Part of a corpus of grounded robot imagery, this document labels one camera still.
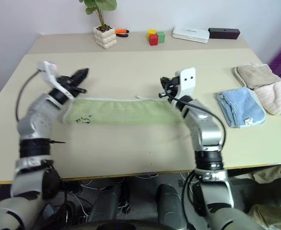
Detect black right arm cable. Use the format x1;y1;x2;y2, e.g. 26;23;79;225
165;91;227;154

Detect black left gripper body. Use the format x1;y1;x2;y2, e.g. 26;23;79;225
56;75;80;96

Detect blue towel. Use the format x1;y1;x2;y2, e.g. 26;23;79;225
216;86;268;129

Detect green towel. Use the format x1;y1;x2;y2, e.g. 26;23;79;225
62;95;186;126

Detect beige cloth under table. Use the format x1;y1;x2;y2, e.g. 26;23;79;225
247;162;281;183

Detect beige brown towel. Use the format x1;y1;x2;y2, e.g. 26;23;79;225
233;62;281;91

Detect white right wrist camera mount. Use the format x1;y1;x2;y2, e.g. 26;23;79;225
174;67;197;98

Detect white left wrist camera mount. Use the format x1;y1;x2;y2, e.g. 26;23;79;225
36;61;75;99

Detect green leafy plant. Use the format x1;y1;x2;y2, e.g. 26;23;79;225
79;0;118;31

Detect white floor cables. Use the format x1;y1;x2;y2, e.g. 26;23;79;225
70;174;160;225

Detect dark grey rounded robot leg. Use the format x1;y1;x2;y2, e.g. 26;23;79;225
156;183;187;226
88;184;122;224

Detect green wooden block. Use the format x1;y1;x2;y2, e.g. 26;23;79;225
156;31;166;45

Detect pink towel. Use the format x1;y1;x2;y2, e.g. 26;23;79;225
252;81;281;117

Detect white bubble plant pot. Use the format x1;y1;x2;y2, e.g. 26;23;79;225
93;24;118;50

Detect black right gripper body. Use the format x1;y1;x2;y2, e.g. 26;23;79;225
163;76;181;97

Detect red wooden block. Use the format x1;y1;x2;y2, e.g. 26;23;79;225
148;33;159;46

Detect white flat box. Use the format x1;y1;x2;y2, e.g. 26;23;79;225
171;26;211;44

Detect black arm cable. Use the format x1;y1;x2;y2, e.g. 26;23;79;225
165;91;227;154
15;69;40;122

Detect dark rounded robot waist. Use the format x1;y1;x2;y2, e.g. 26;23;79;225
66;219;196;230

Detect black oblong box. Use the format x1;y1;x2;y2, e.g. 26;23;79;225
208;27;241;40

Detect olive cloth bundle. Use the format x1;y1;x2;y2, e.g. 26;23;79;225
247;203;281;230

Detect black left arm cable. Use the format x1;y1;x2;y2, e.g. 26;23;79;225
15;69;40;122

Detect orange handled pliers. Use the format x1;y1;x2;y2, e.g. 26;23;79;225
114;28;130;38

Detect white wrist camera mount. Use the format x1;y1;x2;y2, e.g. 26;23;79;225
174;67;197;98
36;61;75;99

